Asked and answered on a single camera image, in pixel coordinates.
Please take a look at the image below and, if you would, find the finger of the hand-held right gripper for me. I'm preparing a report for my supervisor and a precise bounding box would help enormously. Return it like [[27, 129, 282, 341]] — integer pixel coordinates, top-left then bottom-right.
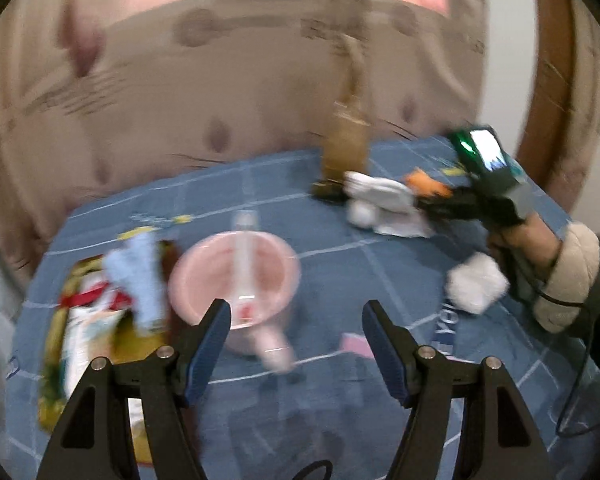
[[416, 187, 478, 208], [422, 204, 481, 225]]

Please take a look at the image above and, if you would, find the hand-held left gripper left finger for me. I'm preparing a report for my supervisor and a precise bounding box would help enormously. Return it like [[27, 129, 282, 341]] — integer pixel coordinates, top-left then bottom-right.
[[36, 298, 232, 480]]

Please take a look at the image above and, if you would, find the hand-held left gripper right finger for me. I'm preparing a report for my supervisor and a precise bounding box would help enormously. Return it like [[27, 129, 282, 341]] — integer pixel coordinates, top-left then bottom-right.
[[362, 300, 556, 480]]

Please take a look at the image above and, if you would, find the orange plush toy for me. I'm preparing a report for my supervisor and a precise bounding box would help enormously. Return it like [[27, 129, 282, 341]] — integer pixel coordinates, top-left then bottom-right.
[[404, 169, 453, 198]]

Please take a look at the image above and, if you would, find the white cloth strip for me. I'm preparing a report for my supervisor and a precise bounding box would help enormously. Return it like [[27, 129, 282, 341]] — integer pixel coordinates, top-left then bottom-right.
[[375, 212, 436, 238]]

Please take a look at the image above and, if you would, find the white sock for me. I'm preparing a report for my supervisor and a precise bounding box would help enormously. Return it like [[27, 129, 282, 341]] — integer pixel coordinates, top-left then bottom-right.
[[344, 171, 421, 228]]

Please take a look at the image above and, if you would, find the green and white tissue pack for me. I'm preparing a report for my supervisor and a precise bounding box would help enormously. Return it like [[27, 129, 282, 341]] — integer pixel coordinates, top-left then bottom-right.
[[446, 253, 511, 315]]

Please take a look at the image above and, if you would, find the gold and red tin box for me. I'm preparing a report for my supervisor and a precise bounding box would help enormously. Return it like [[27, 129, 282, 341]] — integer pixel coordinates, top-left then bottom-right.
[[37, 240, 181, 466]]

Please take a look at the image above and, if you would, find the light blue towel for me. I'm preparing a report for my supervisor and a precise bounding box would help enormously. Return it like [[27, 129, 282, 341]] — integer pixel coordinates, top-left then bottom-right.
[[102, 232, 168, 336]]

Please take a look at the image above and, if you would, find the teal and white plastic packet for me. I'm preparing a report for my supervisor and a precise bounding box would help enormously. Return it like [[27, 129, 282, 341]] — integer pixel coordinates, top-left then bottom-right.
[[62, 305, 126, 396]]

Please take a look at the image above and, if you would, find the dark brown plush toy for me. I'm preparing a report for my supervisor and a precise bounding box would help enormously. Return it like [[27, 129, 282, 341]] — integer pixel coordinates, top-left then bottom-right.
[[311, 179, 348, 203]]

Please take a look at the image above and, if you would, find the red and white cloth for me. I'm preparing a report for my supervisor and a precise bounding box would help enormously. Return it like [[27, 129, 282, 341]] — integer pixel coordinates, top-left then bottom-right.
[[60, 282, 131, 311]]

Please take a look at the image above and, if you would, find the person's right forearm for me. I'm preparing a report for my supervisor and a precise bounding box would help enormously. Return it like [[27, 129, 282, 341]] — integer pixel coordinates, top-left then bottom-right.
[[532, 220, 600, 341]]

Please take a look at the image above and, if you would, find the person's right hand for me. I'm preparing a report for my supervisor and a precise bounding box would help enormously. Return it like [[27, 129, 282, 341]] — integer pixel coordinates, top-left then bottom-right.
[[486, 212, 561, 286]]

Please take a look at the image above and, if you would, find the blue checked tablecloth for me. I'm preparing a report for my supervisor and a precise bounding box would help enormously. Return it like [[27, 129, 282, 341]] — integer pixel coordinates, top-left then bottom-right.
[[10, 132, 600, 480]]

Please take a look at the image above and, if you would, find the white ceramic spoon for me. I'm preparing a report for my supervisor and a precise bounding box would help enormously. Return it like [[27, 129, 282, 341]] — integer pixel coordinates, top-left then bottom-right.
[[230, 210, 261, 321]]

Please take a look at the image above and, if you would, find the pink cup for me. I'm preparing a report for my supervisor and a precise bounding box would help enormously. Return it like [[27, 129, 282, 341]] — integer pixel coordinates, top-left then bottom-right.
[[169, 231, 302, 373]]

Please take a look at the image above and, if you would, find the brown paper bag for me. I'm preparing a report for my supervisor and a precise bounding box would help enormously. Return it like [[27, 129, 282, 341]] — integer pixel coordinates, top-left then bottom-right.
[[320, 35, 373, 183]]

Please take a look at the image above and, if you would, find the pale plastic bag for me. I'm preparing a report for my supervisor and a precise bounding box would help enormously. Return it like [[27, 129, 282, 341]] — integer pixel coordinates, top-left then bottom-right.
[[0, 230, 46, 441]]

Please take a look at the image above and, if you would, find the beige leaf print curtain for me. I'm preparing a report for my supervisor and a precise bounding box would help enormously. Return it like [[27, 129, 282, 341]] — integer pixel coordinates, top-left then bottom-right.
[[0, 0, 491, 261]]

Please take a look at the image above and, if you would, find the wooden door frame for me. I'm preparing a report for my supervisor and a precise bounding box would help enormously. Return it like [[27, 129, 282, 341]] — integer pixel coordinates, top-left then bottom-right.
[[515, 0, 600, 211]]

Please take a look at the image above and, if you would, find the black cable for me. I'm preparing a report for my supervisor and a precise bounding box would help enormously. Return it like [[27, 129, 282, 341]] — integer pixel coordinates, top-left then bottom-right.
[[290, 460, 333, 480], [500, 250, 600, 436]]

